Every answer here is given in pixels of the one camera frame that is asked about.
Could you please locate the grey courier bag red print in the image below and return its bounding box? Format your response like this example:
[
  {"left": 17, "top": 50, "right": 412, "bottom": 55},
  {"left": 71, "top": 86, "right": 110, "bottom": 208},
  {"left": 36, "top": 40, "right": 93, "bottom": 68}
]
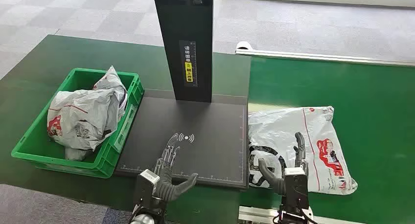
[{"left": 248, "top": 106, "right": 358, "bottom": 196}]

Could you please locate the black yellow label sticker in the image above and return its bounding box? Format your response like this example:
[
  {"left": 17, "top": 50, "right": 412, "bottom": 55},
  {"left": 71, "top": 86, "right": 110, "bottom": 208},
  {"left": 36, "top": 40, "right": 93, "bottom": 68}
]
[{"left": 179, "top": 40, "right": 198, "bottom": 88}]

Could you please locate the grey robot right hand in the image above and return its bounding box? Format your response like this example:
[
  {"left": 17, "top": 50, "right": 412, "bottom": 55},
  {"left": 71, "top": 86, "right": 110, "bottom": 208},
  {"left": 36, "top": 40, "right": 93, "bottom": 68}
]
[{"left": 258, "top": 132, "right": 309, "bottom": 196}]

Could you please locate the green plastic basket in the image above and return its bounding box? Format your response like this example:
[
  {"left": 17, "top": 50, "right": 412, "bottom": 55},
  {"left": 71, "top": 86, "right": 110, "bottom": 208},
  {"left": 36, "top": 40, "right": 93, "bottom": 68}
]
[{"left": 11, "top": 67, "right": 145, "bottom": 179}]

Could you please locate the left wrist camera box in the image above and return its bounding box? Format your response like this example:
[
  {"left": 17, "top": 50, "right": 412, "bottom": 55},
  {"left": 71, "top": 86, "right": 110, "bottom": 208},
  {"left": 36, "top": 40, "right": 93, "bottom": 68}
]
[{"left": 134, "top": 169, "right": 161, "bottom": 207}]

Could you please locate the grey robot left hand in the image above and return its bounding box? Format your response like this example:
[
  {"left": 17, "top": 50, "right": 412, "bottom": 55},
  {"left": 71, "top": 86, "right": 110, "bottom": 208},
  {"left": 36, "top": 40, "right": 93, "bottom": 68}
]
[{"left": 152, "top": 133, "right": 199, "bottom": 203}]

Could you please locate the green conveyor belt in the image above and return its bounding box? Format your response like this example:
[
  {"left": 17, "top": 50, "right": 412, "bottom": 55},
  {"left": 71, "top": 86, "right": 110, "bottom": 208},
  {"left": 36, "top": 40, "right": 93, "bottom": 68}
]
[{"left": 240, "top": 55, "right": 415, "bottom": 224}]

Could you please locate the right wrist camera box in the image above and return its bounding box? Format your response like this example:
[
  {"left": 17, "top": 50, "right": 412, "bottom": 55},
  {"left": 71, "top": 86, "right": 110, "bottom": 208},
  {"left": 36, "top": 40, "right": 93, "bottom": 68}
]
[{"left": 283, "top": 167, "right": 311, "bottom": 211}]

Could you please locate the crumpled grey courier bag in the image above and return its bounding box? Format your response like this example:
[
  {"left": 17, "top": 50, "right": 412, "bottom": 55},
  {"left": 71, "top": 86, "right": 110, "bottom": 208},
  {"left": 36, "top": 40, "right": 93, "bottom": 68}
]
[{"left": 46, "top": 66, "right": 128, "bottom": 161}]

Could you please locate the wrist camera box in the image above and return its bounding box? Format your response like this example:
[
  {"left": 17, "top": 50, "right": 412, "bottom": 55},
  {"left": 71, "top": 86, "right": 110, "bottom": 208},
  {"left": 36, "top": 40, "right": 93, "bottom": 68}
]
[
  {"left": 283, "top": 167, "right": 311, "bottom": 211},
  {"left": 134, "top": 169, "right": 161, "bottom": 207}
]

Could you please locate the short aluminium conveyor frame rail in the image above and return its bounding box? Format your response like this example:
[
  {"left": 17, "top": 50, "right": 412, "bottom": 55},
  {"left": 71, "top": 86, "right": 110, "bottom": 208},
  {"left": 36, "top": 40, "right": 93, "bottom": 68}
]
[{"left": 238, "top": 205, "right": 367, "bottom": 224}]

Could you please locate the white conveyor end cap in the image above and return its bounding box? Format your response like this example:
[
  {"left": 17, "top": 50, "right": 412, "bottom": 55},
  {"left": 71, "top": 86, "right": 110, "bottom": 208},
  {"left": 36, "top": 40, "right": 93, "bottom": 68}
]
[{"left": 235, "top": 41, "right": 257, "bottom": 52}]

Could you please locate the black weighing device with column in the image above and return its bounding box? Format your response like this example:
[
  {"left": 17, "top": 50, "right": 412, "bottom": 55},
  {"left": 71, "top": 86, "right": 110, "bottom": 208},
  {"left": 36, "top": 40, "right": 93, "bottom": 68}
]
[{"left": 114, "top": 0, "right": 250, "bottom": 190}]

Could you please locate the long aluminium conveyor side rail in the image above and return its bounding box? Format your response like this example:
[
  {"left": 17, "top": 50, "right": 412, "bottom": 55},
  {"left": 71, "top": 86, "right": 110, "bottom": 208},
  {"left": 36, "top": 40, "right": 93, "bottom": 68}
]
[{"left": 235, "top": 48, "right": 415, "bottom": 67}]

